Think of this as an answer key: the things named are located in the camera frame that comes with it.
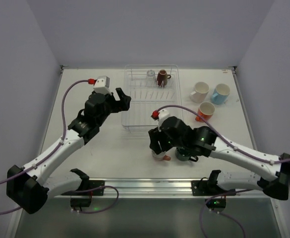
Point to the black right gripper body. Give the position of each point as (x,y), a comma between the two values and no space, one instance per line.
(156,140)

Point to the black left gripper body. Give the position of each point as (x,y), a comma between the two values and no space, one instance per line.
(116,102)

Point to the pink ceramic mug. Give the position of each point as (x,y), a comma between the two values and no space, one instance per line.
(160,157)

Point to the dark green ceramic mug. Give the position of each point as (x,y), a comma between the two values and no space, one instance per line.
(184,155)

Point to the orange ceramic mug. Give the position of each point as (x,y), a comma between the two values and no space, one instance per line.
(205,111)

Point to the white faceted ceramic mug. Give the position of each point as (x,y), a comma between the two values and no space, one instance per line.
(200,91)

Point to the light blue ceramic mug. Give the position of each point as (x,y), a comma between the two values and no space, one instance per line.
(220,94)

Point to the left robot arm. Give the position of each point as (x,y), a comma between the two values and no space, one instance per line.
(28,186)

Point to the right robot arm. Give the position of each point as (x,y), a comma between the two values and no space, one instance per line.
(267,173)

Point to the clear drinking glass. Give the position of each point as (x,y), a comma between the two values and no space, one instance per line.
(151,76)

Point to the dark brown ceramic mug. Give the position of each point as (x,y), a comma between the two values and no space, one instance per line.
(162,78)

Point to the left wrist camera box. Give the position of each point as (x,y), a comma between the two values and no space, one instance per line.
(102,85)

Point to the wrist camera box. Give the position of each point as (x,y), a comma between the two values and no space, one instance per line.
(102,85)
(160,116)

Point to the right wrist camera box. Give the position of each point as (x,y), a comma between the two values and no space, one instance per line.
(160,116)

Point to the white wire dish rack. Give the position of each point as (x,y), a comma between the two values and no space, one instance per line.
(147,96)

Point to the aluminium mounting rail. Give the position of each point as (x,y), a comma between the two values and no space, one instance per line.
(147,187)

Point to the right black base bracket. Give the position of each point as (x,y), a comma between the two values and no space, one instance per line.
(204,191)

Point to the black base bracket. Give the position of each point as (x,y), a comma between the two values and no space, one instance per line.
(87,188)
(204,191)

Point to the left black base bracket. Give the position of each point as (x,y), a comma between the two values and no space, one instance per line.
(87,188)

